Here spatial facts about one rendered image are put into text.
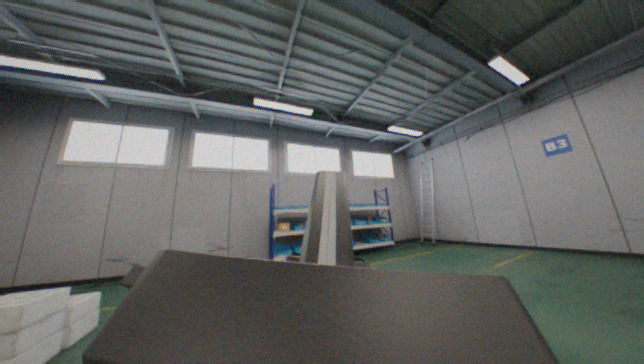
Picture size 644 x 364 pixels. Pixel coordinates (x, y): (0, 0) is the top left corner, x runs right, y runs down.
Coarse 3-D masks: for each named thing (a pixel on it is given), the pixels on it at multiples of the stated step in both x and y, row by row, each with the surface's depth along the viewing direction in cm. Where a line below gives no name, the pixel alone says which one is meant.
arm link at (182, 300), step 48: (144, 288) 4; (192, 288) 4; (240, 288) 4; (288, 288) 4; (336, 288) 4; (384, 288) 4; (432, 288) 4; (480, 288) 4; (96, 336) 3; (144, 336) 3; (192, 336) 3; (240, 336) 3; (288, 336) 3; (336, 336) 3; (384, 336) 3; (432, 336) 3; (480, 336) 3; (528, 336) 3
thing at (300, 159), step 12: (288, 144) 533; (300, 144) 550; (288, 156) 525; (300, 156) 540; (312, 156) 557; (324, 156) 575; (336, 156) 594; (288, 168) 517; (300, 168) 531; (312, 168) 548; (324, 168) 565; (336, 168) 584
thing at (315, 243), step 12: (324, 180) 9; (324, 192) 8; (312, 204) 8; (324, 204) 7; (312, 216) 7; (324, 216) 7; (312, 228) 6; (324, 228) 6; (312, 240) 6; (324, 240) 6; (312, 252) 6; (324, 252) 6
